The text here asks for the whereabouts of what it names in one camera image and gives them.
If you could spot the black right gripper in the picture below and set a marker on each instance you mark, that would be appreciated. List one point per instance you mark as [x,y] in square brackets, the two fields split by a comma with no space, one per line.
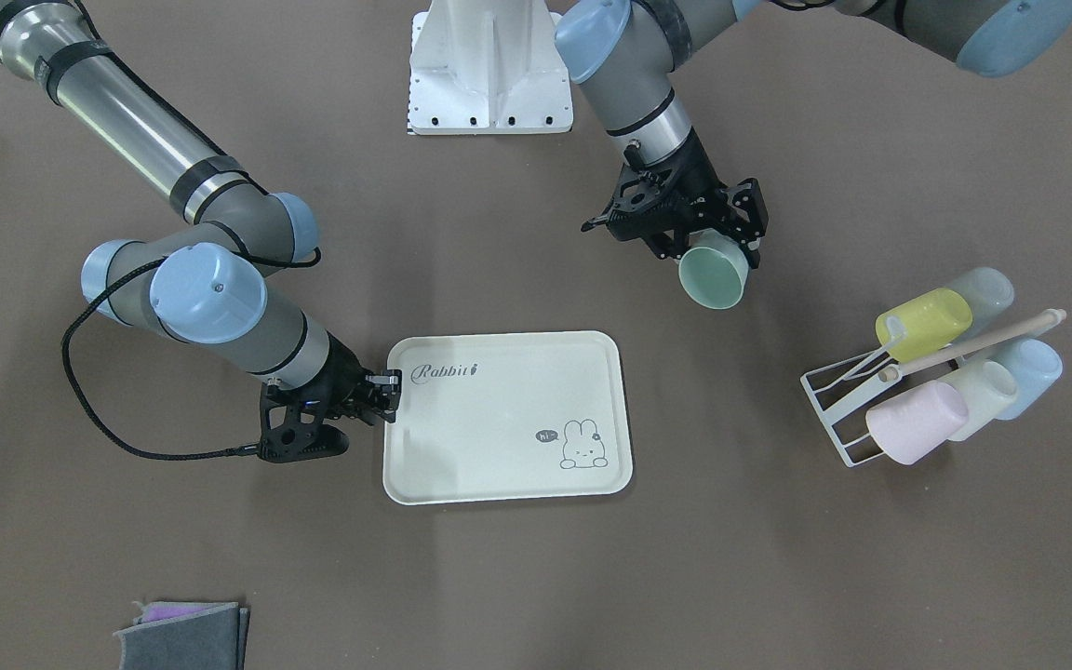
[341,373]

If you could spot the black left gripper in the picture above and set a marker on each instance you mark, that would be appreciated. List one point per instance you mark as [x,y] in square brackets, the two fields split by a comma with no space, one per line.
[705,172]

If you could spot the green cup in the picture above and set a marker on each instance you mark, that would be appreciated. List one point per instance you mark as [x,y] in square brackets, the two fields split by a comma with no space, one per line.
[714,271]

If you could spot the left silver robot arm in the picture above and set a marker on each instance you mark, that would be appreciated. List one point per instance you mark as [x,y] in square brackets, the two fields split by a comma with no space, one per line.
[621,54]

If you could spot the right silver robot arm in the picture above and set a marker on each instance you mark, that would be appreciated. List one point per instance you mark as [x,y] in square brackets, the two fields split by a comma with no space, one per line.
[205,285]

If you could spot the cream rabbit tray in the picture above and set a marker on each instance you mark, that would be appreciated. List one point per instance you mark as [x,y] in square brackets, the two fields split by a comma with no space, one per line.
[496,417]

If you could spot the yellow cup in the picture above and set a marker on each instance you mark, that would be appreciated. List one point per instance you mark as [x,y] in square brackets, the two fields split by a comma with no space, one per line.
[930,321]

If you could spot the pink cup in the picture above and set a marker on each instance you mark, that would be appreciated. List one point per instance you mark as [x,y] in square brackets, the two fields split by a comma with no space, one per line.
[909,426]

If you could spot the grey translucent cup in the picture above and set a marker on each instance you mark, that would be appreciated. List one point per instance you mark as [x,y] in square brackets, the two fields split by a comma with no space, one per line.
[987,291]

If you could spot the cream cup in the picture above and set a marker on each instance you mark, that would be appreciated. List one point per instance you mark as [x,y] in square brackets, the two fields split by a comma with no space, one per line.
[987,388]

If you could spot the blue cup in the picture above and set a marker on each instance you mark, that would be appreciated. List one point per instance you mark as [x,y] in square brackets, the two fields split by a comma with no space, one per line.
[1034,365]

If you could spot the grey folded cloth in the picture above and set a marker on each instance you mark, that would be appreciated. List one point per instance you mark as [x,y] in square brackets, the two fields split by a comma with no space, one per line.
[186,635]

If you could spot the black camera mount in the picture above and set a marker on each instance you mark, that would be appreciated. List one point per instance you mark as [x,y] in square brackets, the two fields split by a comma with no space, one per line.
[293,427]

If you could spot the white wire cup rack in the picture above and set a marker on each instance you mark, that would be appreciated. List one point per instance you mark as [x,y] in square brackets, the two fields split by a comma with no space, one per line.
[841,393]

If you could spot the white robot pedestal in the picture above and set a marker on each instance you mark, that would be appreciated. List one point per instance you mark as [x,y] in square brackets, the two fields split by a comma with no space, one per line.
[487,68]

